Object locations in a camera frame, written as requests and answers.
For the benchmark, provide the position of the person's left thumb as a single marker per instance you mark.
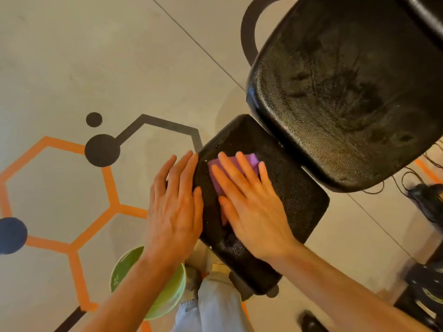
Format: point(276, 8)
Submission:
point(198, 210)

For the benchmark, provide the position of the black bench foot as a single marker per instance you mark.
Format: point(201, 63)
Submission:
point(310, 323)

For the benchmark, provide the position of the person's left middle finger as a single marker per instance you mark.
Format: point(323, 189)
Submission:
point(180, 172)

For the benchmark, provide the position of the black equipment stand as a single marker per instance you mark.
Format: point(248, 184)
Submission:
point(424, 290)

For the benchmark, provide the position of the person's right hand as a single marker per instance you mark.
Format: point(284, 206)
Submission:
point(259, 217)

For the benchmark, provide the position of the person's right middle finger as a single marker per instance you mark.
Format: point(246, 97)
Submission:
point(233, 171)

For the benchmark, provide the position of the person's right thumb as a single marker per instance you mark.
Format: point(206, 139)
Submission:
point(230, 214)

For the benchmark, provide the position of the person's left hand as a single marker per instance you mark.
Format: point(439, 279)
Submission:
point(173, 217)

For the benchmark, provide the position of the large black bench pad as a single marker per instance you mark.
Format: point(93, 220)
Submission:
point(346, 82)

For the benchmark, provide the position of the person's right forearm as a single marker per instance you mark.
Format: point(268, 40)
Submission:
point(339, 293)

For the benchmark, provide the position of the black frame bar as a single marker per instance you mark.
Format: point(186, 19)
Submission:
point(424, 13)

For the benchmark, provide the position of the purple cleaning cloth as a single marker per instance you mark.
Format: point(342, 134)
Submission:
point(252, 160)

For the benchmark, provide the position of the person's beige shoe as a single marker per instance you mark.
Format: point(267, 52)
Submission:
point(219, 268)

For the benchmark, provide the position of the green bucket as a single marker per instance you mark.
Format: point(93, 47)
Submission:
point(121, 269)

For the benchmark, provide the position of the person's grey shoe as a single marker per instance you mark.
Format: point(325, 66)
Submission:
point(192, 283)

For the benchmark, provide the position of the small black bench pad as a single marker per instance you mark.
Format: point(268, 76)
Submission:
point(294, 197)

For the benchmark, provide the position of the person's right little finger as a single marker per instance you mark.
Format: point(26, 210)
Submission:
point(266, 179)

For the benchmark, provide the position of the person's light blue trousers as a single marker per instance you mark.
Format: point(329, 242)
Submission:
point(218, 307)

